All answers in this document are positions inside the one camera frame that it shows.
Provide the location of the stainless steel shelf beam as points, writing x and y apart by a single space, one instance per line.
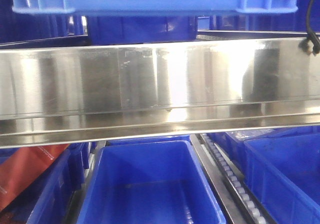
75 94

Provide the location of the blue bin behind lower centre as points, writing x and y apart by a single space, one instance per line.
143 140

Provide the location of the clear plastic bag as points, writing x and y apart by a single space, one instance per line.
249 134

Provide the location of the blue bin behind lower right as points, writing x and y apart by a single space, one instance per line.
234 148

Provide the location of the dark blue bin behind centre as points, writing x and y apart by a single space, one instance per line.
105 30

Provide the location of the blue bin lower left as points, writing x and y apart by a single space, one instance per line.
47 199

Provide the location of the red foil package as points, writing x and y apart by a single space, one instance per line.
23 167

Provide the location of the left steel divider rail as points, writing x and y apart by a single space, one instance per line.
77 198

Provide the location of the right roller track rail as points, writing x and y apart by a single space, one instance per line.
236 201

